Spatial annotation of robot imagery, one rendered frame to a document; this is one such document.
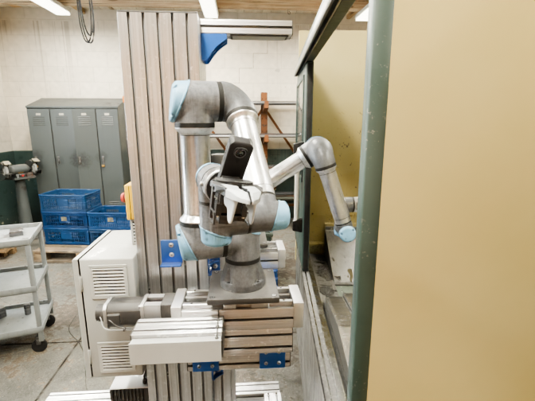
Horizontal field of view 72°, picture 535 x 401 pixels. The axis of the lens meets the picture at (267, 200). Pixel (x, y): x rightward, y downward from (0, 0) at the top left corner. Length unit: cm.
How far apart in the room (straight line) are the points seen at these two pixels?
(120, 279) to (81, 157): 475
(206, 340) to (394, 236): 64
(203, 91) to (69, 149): 520
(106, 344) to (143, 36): 108
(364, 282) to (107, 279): 92
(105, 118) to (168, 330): 498
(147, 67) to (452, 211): 100
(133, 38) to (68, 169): 501
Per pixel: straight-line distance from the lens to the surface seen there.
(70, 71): 670
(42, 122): 631
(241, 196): 57
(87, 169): 607
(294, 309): 124
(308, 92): 207
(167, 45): 130
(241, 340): 129
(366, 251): 77
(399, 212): 77
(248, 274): 118
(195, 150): 107
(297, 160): 173
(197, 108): 106
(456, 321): 90
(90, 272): 142
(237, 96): 108
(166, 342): 116
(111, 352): 155
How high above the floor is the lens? 170
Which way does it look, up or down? 13 degrees down
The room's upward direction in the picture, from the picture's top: straight up
